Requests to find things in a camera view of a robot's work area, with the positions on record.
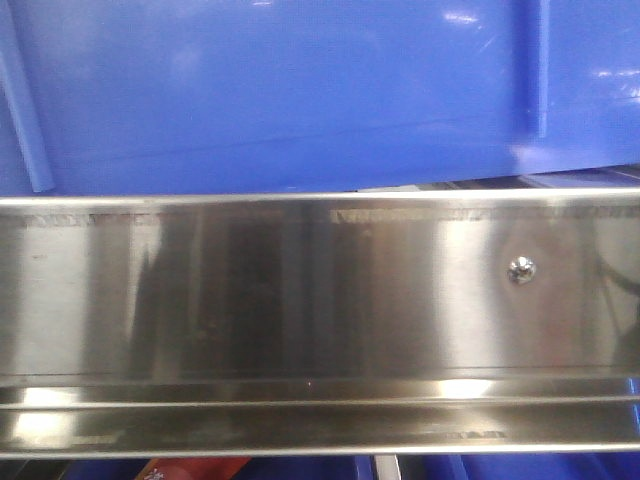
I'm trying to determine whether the blue plastic bin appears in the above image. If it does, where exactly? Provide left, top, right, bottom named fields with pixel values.
left=1, top=1, right=639, bottom=195

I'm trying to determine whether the lower blue bin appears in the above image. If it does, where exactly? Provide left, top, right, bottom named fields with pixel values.
left=63, top=452, right=639, bottom=479

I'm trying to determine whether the red packaged item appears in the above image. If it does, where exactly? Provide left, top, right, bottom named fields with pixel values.
left=136, top=456, right=251, bottom=480

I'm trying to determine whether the stainless steel shelf rail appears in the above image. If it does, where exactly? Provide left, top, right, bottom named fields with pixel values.
left=1, top=188, right=639, bottom=458

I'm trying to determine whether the silver screw on rail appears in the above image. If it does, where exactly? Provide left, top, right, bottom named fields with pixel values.
left=507, top=256, right=537, bottom=285

